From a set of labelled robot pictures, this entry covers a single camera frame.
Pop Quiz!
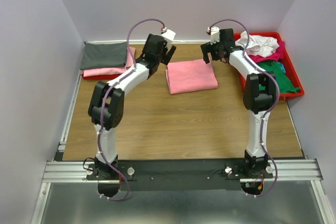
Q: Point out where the light pink t shirt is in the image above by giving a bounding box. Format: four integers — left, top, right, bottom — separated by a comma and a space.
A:
165, 59, 218, 94

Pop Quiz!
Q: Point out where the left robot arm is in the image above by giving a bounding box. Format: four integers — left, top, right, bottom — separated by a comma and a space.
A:
87, 29, 176, 179

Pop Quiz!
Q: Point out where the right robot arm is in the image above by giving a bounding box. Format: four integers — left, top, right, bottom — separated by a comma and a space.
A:
201, 27, 280, 175

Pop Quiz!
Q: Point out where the folded pink t shirt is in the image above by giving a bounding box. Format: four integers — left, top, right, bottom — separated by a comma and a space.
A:
81, 47, 136, 76

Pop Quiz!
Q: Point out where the white t shirt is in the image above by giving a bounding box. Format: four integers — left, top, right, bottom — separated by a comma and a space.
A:
235, 31, 279, 58

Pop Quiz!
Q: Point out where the folded red t shirt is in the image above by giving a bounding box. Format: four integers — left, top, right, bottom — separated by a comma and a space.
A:
81, 73, 120, 80

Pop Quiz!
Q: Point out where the magenta t shirt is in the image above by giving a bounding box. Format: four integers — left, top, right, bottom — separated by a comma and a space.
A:
249, 41, 285, 63

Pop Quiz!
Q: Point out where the blue t shirt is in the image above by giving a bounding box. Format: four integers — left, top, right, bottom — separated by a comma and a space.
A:
276, 62, 286, 73

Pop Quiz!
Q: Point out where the folded grey t shirt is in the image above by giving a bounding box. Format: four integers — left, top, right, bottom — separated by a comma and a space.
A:
80, 42, 128, 70

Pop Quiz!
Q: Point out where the green t shirt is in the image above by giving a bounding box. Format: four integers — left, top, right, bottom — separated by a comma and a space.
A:
257, 61, 301, 94

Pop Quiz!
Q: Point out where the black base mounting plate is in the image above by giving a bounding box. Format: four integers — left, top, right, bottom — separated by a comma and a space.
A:
83, 158, 273, 191

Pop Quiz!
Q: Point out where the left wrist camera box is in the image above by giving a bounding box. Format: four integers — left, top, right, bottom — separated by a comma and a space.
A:
161, 27, 176, 49

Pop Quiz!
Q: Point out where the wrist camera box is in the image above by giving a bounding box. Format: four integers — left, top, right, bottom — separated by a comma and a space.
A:
161, 27, 176, 49
207, 26, 220, 45

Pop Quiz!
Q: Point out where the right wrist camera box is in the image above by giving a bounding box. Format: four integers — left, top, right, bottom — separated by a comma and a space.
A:
207, 26, 220, 45

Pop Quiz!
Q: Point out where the aluminium frame rail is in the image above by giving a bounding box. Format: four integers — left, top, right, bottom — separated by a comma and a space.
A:
31, 39, 336, 224

